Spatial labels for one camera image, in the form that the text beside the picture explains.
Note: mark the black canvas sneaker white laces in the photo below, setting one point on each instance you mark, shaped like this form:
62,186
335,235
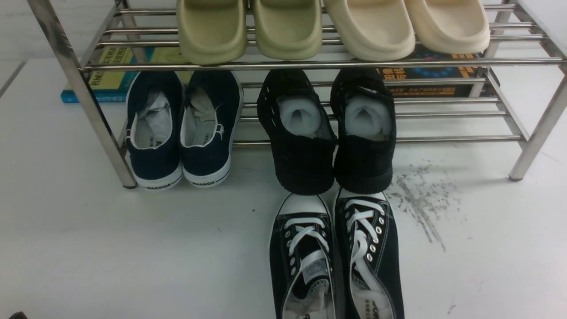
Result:
301,259

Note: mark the stainless steel shoe rack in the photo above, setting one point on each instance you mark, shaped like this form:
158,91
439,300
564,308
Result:
516,39

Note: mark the black mesh shoe left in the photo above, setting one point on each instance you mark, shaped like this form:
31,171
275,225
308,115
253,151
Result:
302,139

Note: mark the black mesh shoe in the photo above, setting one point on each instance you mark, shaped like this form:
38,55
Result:
302,139
365,111

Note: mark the navy slip-on shoe right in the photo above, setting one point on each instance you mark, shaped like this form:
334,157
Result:
212,107

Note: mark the navy slip-on shoe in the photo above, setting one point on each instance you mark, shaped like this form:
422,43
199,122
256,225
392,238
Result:
212,107
153,105

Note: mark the black mesh shoe right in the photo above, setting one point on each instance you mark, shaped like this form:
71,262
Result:
365,111

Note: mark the olive green slipper right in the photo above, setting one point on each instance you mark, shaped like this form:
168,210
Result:
287,29

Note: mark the olive green slipper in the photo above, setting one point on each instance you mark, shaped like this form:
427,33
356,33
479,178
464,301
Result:
212,31
287,29

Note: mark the navy slip-on shoe left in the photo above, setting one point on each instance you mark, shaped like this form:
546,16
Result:
153,105

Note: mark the olive green slipper left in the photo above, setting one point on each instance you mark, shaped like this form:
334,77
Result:
212,31

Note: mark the cream slipper left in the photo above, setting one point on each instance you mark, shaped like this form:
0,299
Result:
373,30

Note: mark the cream slipper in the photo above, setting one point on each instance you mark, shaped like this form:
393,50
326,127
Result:
450,26
373,30

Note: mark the yellow blue book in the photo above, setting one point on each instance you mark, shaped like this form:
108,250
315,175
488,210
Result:
112,86

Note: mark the cream slipper right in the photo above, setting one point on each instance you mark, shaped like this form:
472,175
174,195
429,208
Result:
450,26

